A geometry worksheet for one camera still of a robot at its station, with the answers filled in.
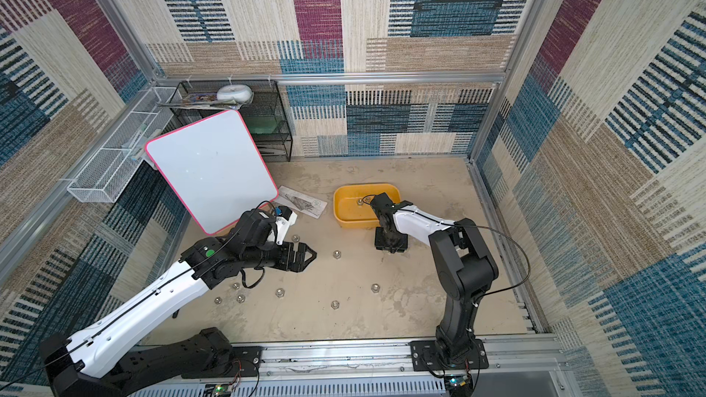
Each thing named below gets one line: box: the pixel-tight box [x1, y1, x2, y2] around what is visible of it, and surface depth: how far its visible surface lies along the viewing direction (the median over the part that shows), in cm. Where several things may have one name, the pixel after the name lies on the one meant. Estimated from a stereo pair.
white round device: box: [216, 83, 255, 105], surface depth 91 cm
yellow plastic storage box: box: [332, 182, 401, 230], surface depth 107 cm
